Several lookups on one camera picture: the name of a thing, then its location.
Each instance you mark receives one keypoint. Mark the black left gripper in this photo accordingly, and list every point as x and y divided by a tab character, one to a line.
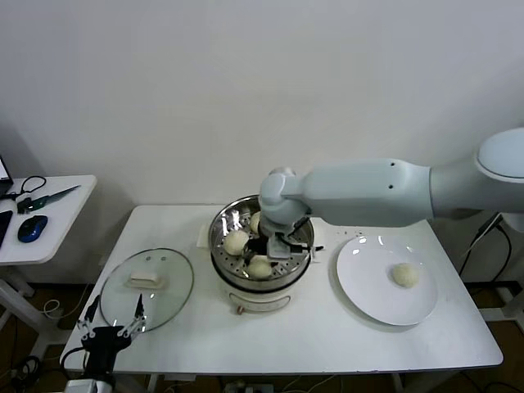
104	341

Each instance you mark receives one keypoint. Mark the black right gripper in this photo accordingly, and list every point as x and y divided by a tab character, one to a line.
258	247

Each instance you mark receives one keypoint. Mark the white steamed baozi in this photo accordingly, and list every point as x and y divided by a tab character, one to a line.
258	271
405	275
256	223
236	243

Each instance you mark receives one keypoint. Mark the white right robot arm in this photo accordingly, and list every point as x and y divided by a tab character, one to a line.
360	192

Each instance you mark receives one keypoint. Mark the stainless steel steamer basket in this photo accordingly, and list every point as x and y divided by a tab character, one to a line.
229	221

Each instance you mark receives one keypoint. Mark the white electric cooker pot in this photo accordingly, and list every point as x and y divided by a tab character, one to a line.
262	299

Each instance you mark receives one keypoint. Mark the white side table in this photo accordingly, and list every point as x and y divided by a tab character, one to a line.
61	221

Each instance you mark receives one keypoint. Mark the white round plate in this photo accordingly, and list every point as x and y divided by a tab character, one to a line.
368	270

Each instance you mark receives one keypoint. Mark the blue computer mouse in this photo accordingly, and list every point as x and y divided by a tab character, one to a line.
32	228

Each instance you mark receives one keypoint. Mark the white power strip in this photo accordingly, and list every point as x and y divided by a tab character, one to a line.
247	387

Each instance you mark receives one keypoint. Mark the black flat device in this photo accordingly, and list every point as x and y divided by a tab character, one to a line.
4	229

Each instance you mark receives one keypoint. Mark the black laptop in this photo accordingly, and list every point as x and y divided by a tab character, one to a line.
2	170

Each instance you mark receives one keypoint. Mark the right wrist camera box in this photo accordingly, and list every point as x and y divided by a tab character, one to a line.
278	247

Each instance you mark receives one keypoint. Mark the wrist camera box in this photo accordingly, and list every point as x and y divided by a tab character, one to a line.
79	387
278	247

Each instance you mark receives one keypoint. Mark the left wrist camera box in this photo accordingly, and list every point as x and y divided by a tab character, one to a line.
79	387

